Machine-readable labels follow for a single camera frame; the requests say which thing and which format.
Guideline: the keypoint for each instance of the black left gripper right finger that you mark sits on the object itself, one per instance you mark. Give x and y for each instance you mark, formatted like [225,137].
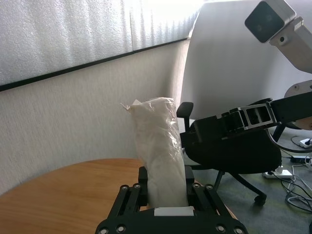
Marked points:
[192,192]

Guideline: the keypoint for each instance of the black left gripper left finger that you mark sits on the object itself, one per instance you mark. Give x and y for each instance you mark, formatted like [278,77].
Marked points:
[142,190]

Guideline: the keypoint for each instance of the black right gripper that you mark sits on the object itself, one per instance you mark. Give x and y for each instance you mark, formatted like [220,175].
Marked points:
[292,109]

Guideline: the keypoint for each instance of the white sandbag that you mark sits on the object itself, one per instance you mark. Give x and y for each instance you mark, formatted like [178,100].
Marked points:
[161,151]

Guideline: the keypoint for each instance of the black office chair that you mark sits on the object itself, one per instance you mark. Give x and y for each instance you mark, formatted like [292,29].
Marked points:
[231,157]

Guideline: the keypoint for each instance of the white rounded panel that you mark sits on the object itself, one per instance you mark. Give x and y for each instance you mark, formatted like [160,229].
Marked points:
[219,61]

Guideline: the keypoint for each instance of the white power strip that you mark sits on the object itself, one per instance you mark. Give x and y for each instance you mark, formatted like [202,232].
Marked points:
[278,174]

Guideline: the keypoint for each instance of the small white socket box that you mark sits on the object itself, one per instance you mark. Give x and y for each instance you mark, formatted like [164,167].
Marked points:
[306,143]

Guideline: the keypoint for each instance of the black power adapter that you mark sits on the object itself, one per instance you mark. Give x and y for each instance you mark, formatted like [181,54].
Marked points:
[299,159]

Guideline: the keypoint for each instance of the black wall trim strip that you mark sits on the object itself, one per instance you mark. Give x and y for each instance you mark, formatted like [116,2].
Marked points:
[73,69]

